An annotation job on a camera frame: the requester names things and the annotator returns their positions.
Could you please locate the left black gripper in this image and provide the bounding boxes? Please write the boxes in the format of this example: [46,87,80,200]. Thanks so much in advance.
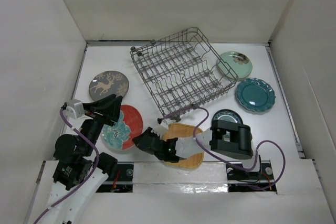
[80,92,122,154]

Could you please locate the square woven bamboo plate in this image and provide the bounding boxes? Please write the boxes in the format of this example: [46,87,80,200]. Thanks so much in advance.
[162,123,204,169]

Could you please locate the red plate with teal flower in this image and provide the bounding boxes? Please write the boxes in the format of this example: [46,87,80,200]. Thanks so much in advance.
[101,104,143,151]

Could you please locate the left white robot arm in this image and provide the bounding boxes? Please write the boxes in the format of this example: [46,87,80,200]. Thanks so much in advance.
[35,94,123,223]

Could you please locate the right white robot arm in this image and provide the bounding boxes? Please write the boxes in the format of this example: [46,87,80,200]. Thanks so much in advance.
[133,120,261,178]

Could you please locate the grey plate with deer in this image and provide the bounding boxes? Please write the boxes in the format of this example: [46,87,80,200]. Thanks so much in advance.
[88,71,129,101]

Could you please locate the small blue patterned plate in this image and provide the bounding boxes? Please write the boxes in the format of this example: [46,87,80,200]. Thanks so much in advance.
[212,109,243,124]

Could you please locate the teal scalloped plate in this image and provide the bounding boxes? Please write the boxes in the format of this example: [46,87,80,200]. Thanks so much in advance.
[236,78,276,113]

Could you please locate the mint green floral plate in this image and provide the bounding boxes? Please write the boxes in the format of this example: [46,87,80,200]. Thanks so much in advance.
[217,51,253,80]

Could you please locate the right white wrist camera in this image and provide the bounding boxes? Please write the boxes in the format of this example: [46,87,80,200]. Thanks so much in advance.
[157,119,169,137]

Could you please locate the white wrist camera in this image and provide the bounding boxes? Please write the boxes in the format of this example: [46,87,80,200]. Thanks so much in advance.
[157,119,169,137]
[61,99,85,119]

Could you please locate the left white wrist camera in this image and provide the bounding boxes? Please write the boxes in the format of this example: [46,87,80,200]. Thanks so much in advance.
[61,99,85,119]

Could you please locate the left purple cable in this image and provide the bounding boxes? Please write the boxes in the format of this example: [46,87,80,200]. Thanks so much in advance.
[33,105,100,224]

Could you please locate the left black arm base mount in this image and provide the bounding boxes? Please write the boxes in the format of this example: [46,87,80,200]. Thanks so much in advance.
[96,162,134,193]

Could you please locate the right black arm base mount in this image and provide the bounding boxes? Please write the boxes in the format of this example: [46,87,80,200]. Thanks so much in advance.
[225,160,277,193]

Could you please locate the grey wire dish rack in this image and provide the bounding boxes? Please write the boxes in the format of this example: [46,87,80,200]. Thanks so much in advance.
[130,27,238,121]

